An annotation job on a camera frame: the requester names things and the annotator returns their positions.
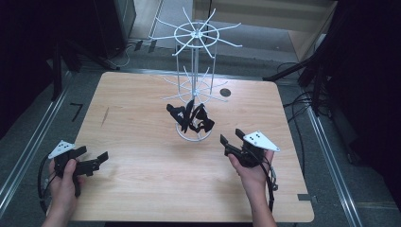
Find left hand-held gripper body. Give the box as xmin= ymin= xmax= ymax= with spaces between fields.
xmin=47 ymin=139 xmax=96 ymax=178

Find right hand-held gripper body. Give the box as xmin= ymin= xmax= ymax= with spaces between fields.
xmin=223 ymin=130 xmax=281 ymax=168

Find black bow tie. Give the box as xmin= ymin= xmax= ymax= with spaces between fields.
xmin=166 ymin=103 xmax=187 ymax=125
xmin=190 ymin=103 xmax=216 ymax=134
xmin=181 ymin=98 xmax=197 ymax=134

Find white wire display rack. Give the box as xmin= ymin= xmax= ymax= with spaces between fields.
xmin=148 ymin=7 xmax=244 ymax=143

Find person's right hand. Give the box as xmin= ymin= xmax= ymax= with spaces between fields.
xmin=228 ymin=148 xmax=275 ymax=198

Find person's left hand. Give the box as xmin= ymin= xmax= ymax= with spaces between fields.
xmin=47 ymin=158 xmax=87 ymax=218

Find grey tape piece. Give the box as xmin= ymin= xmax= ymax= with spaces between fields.
xmin=297 ymin=193 xmax=318 ymax=203

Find black metal stand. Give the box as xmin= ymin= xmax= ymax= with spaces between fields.
xmin=262 ymin=31 xmax=339 ymax=117
xmin=50 ymin=37 xmax=121 ymax=102

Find light wooden platform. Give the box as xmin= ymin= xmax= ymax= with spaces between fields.
xmin=192 ymin=0 xmax=339 ymax=62

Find dark cabinet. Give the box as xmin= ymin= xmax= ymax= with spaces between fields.
xmin=94 ymin=0 xmax=137 ymax=61

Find metal floor rail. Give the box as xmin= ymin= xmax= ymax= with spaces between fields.
xmin=0 ymin=71 xmax=74 ymax=219
xmin=305 ymin=103 xmax=364 ymax=227

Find left hand-held gripper cable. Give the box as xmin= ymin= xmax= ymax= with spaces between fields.
xmin=37 ymin=153 xmax=59 ymax=216

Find hand-held gripper cable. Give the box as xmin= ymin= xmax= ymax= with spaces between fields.
xmin=249 ymin=150 xmax=280 ymax=213
xmin=37 ymin=153 xmax=59 ymax=216

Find right hand-held gripper cable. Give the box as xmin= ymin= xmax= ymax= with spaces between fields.
xmin=249 ymin=150 xmax=280 ymax=213

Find black floor cables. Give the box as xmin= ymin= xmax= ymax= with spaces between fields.
xmin=277 ymin=61 xmax=323 ymax=178

